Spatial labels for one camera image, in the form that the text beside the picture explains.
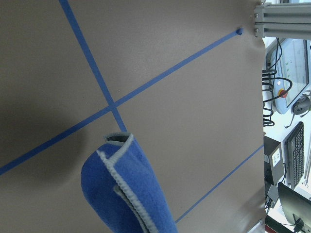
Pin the teach pendant near post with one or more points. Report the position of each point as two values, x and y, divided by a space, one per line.
291 58

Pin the grey aluminium frame post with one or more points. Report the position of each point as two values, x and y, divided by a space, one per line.
283 20

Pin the black headset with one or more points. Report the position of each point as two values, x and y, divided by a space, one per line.
301 107

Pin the black power adapter box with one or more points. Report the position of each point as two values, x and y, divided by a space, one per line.
273 161

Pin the black keyboard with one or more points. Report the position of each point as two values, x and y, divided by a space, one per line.
294 145

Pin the blue towel grey trim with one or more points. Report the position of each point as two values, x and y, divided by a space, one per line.
120 185

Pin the black monitor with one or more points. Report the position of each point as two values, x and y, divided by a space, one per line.
296 208

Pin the brown table mat blue grid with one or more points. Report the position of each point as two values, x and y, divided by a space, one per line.
183 76

